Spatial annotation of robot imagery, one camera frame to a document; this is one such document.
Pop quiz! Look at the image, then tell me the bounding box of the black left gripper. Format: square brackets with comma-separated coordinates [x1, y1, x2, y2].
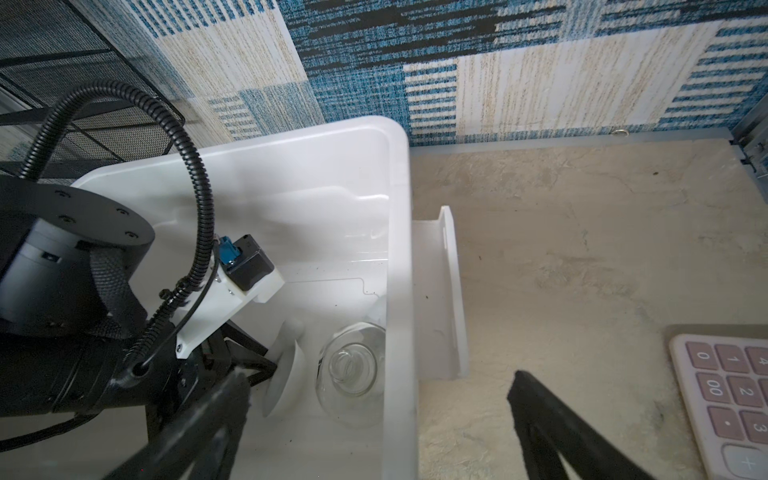
[145, 321, 277, 438]

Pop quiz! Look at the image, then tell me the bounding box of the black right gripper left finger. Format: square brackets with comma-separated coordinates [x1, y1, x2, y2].
[106, 369, 251, 479]

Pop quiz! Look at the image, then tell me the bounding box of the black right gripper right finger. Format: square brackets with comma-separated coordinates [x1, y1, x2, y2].
[507, 370, 651, 479]

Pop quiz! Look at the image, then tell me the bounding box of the white pestle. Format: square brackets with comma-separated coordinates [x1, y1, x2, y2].
[262, 318, 307, 418]

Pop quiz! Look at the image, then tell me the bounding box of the clear glass flask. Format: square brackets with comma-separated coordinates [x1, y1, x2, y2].
[315, 322, 386, 428]

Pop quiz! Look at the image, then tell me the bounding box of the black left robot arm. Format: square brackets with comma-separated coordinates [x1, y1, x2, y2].
[1, 79, 277, 451]

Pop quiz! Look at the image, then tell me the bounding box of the white plastic storage box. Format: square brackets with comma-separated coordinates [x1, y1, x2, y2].
[0, 115, 471, 480]

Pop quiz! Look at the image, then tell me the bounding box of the pink calculator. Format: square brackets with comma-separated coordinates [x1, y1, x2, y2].
[669, 334, 767, 479]

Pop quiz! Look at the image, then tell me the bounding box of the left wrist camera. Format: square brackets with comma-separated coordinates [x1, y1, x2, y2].
[173, 234, 285, 359]

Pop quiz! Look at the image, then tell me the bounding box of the black wire shelf rack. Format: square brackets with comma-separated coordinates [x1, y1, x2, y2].
[0, 0, 187, 181]

